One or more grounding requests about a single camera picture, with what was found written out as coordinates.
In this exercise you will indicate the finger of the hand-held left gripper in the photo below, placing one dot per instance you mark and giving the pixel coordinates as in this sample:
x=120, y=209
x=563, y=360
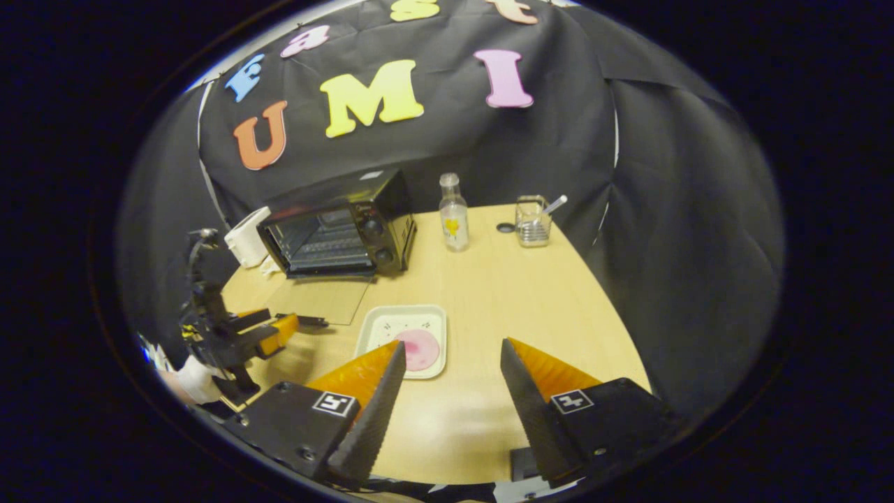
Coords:
x=251, y=319
x=283, y=328

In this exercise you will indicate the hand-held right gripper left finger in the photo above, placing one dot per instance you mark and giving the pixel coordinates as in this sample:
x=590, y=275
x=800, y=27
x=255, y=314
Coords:
x=374, y=419

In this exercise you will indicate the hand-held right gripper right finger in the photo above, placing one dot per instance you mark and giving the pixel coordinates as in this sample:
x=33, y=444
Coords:
x=538, y=419

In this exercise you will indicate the pink round food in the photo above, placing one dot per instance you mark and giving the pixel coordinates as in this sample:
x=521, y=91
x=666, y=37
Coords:
x=422, y=349

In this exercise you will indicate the square white plate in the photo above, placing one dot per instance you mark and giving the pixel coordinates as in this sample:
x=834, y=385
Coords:
x=380, y=328

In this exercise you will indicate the black electric oven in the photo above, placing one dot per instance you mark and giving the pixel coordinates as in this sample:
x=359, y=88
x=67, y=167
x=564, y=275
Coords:
x=391, y=209

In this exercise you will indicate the small black box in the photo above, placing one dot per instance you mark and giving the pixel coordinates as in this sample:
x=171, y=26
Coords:
x=525, y=464

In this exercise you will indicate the white divided dish with beans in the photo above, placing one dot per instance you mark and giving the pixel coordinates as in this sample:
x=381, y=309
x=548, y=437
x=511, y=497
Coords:
x=270, y=267

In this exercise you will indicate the white toaster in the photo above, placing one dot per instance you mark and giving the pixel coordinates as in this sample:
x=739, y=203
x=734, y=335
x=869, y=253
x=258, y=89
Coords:
x=246, y=241

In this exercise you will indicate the clear glass jar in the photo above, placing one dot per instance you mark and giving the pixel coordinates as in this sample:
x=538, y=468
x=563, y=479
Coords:
x=532, y=230

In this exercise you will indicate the clear bottle with yellow label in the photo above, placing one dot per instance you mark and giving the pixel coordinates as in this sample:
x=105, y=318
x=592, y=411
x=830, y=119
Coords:
x=454, y=223

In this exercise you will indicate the black backdrop cloth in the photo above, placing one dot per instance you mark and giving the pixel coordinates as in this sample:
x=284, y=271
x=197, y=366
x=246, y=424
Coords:
x=559, y=126

